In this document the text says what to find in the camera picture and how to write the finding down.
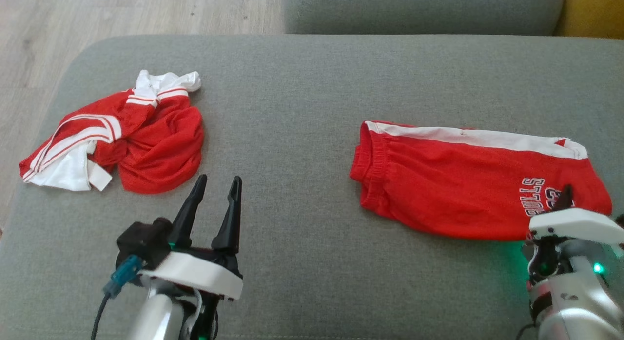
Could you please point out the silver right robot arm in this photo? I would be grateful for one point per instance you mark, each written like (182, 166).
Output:
(580, 306)

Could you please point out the red shorts with white stripe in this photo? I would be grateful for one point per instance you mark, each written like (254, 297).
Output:
(438, 184)

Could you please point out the grey sofa seat cushion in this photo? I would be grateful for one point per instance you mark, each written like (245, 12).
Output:
(419, 10)

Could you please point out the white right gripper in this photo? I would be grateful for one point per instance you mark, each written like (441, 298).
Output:
(575, 224)

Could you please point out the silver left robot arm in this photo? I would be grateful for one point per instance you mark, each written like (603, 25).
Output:
(156, 315)

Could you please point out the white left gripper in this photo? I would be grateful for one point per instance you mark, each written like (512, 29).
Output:
(200, 274)

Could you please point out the yellow sofa backrest cushion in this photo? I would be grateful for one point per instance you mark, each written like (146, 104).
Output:
(594, 10)

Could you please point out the red white basketball jersey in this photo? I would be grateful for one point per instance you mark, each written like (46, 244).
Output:
(161, 150)

